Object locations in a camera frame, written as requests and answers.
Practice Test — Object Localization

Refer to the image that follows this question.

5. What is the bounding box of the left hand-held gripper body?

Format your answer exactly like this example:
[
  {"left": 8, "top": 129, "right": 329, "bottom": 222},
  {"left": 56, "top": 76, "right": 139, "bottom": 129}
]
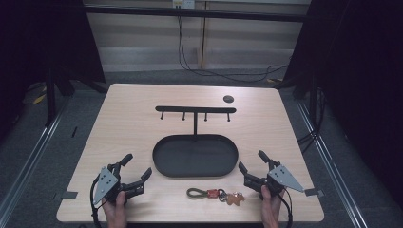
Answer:
[{"left": 93, "top": 162, "right": 145, "bottom": 205}]

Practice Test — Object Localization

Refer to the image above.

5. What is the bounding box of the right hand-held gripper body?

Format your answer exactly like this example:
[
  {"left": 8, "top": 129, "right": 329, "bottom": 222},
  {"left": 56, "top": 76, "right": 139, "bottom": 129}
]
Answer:
[{"left": 243, "top": 161, "right": 305, "bottom": 197}]

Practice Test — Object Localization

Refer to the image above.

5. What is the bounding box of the keychain with green loop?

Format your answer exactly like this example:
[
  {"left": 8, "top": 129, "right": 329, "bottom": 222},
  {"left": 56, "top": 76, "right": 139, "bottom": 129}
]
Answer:
[{"left": 185, "top": 187, "right": 246, "bottom": 207}]

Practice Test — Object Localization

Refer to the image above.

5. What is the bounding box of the black key rack with tray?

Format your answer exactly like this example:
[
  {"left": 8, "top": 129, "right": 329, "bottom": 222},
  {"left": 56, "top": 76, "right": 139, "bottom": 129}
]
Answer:
[{"left": 152, "top": 105, "right": 240, "bottom": 179}]

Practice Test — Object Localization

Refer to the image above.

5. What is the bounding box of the person's left hand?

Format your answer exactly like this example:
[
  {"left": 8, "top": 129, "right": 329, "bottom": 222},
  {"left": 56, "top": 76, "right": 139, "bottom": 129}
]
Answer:
[{"left": 101, "top": 190, "right": 128, "bottom": 228}]

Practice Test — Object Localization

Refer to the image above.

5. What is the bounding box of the person's right hand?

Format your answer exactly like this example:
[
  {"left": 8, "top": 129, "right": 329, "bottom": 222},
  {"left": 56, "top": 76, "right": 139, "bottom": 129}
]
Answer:
[{"left": 259, "top": 184, "right": 285, "bottom": 228}]

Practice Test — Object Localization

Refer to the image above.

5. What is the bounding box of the black metal stand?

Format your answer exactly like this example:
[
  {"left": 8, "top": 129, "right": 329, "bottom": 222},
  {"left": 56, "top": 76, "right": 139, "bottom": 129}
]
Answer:
[
  {"left": 43, "top": 60, "right": 110, "bottom": 128},
  {"left": 275, "top": 70, "right": 321, "bottom": 118}
]

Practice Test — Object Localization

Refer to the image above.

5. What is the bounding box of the yellow floor scrap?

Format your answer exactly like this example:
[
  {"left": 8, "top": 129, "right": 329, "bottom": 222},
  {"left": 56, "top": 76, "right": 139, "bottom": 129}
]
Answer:
[{"left": 32, "top": 92, "right": 48, "bottom": 105}]

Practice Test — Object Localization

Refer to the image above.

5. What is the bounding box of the black curtain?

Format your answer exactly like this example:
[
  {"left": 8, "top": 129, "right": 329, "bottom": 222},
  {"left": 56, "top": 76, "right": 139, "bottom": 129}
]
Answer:
[
  {"left": 0, "top": 0, "right": 106, "bottom": 141},
  {"left": 281, "top": 0, "right": 403, "bottom": 203}
]

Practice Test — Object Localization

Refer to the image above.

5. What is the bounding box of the black horizontal metal bar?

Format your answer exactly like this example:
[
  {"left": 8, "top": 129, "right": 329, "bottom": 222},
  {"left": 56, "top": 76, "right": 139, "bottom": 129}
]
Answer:
[{"left": 83, "top": 4, "right": 315, "bottom": 24}]

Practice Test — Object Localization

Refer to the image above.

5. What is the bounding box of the left hand-held gripper black cable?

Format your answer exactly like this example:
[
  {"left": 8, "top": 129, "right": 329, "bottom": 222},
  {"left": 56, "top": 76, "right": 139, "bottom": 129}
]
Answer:
[{"left": 89, "top": 175, "right": 104, "bottom": 228}]

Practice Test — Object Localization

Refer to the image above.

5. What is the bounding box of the hand-held gripper black cable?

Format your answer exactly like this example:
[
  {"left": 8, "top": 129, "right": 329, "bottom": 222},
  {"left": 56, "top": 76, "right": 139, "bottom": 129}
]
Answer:
[
  {"left": 278, "top": 187, "right": 294, "bottom": 228},
  {"left": 89, "top": 175, "right": 104, "bottom": 228}
]

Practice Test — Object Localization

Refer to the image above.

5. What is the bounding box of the right hand-held gripper black cable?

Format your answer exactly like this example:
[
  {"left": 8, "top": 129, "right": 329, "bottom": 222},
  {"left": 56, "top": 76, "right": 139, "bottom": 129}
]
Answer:
[{"left": 278, "top": 187, "right": 294, "bottom": 228}]

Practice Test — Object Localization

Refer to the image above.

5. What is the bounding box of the metal floor rail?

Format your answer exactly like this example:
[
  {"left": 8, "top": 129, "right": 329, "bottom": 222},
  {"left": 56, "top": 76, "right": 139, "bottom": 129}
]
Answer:
[
  {"left": 0, "top": 94, "right": 70, "bottom": 221},
  {"left": 296, "top": 100, "right": 370, "bottom": 228}
]

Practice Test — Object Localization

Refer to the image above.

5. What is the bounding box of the black floor cable bundle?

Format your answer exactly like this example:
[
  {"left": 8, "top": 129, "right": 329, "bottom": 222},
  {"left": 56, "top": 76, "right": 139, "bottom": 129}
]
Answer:
[{"left": 297, "top": 87, "right": 329, "bottom": 155}]

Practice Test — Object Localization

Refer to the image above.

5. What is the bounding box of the black hanging wall cable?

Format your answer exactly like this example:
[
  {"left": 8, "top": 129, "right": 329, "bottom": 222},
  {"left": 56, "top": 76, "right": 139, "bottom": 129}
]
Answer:
[{"left": 177, "top": 8, "right": 289, "bottom": 84}]

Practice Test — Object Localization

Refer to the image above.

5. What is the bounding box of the white wall socket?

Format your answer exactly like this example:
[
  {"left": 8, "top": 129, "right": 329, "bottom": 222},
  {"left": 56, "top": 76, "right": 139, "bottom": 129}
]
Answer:
[{"left": 172, "top": 0, "right": 196, "bottom": 10}]

